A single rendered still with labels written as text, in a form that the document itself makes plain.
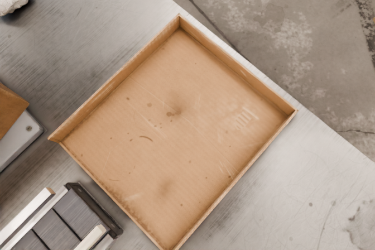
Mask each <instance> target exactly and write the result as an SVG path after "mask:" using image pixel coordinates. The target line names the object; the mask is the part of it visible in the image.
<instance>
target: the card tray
mask: <svg viewBox="0 0 375 250"><path fill-rule="evenodd" d="M298 111H299V110H298V109H296V108H295V107H294V106H293V105H292V104H290V103H289V102H288V101H287V100H286V99H284V98H283V97H282V96H280V95H279V94H278V93H277V92H275V91H274V90H273V89H272V88H271V87H269V86H268V85H267V84H266V83H265V82H263V81H262V80H261V79H260V78H258V77H257V76H256V75H254V73H252V72H251V71H250V70H248V69H247V68H246V67H245V66H244V65H242V64H241V63H240V62H239V61H237V60H236V59H235V58H234V57H233V56H231V55H230V54H229V53H227V52H226V51H225V50H224V49H223V48H221V47H220V46H219V45H218V44H216V43H215V42H214V41H213V40H212V39H210V38H209V37H208V36H207V35H206V34H204V33H203V32H201V31H200V30H199V29H198V28H197V27H195V26H194V25H193V24H192V23H191V22H189V21H188V20H187V19H186V18H185V17H183V16H182V15H181V14H179V13H178V14H177V15H176V16H175V17H174V18H173V19H172V20H171V21H170V22H169V23H168V24H167V25H166V26H165V27H164V28H163V29H161V30H160V31H159V32H158V33H157V34H156V35H155V36H154V37H153V38H152V39H151V40H149V42H148V43H146V44H145V45H144V47H143V48H141V49H140V51H138V52H137V53H136V54H135V55H134V56H133V57H132V58H131V59H130V60H129V61H128V62H126V63H125V64H124V65H123V66H122V67H121V68H120V69H119V70H118V71H117V72H116V73H115V74H114V75H113V76H112V77H111V78H110V79H109V80H108V81H107V82H106V83H105V84H103V85H102V86H101V87H100V88H99V89H98V90H97V91H96V92H95V93H94V94H93V95H92V96H91V97H90V98H89V99H88V100H87V101H86V102H85V103H84V104H83V105H81V106H80V107H79V108H78V109H77V110H76V111H75V112H74V113H73V114H72V115H71V116H70V117H69V118H68V119H67V120H66V121H65V122H64V123H63V124H62V125H61V126H60V127H58V128H57V129H56V130H55V131H54V132H53V133H52V134H51V135H50V136H49V137H48V138H47V139H48V140H50V141H54V142H56V143H59V145H60V146H61V147H62V148H63V149H64V150H65V151H66V152H67V153H68V154H69V155H70V156H71V157H72V158H73V159H74V160H75V161H76V162H77V163H78V164H79V165H80V166H81V167H82V168H83V169H84V171H85V172H86V173H87V174H88V175H89V176H90V177H91V178H92V179H93V180H94V181H95V182H96V183H97V184H98V185H99V186H100V187H101V188H102V189H103V190H104V191H105V192H106V193H107V194H108V195H109V197H110V198H111V199H112V200H113V201H114V202H115V203H116V204H117V205H118V206H119V207H120V208H121V209H122V210H123V211H124V212H125V213H126V214H127V215H128V216H129V217H130V218H131V219H132V220H133V221H134V223H135V224H136V225H137V226H138V227H139V228H140V229H141V230H142V231H143V232H144V233H145V234H146V236H148V237H149V239H150V240H151V241H153V242H154V244H155V245H157V246H158V247H159V249H160V250H178V249H179V248H180V247H181V246H182V245H183V244H184V243H185V241H186V240H187V239H188V238H189V237H190V236H191V235H192V234H193V232H194V231H195V230H196V229H197V227H198V226H199V225H200V224H201V223H202V222H203V221H204V219H205V218H206V217H207V216H208V215H209V214H210V213H211V211H212V210H213V209H214V208H215V207H216V206H217V205H218V203H219V202H220V201H221V200H222V199H223V198H224V197H225V196H226V194H227V193H228V192H229V191H230V189H231V188H232V187H233V186H234V185H235V184H236V183H237V181H238V180H239V179H240V178H241V177H242V176H243V175H244V173H245V172H246V171H247V170H248V169H249V168H250V167H251V165H252V164H253V163H254V162H255V160H256V159H258V158H259V156H260V155H261V154H262V152H263V151H264V150H265V149H266V148H267V147H268V146H269V145H270V143H271V142H272V141H273V140H274V139H275V138H276V137H277V135H278V134H279V133H280V132H281V131H282V130H283V129H284V127H285V126H286V125H287V124H288V122H289V121H290V120H291V119H292V118H293V117H294V116H295V114H296V113H297V112H298Z"/></svg>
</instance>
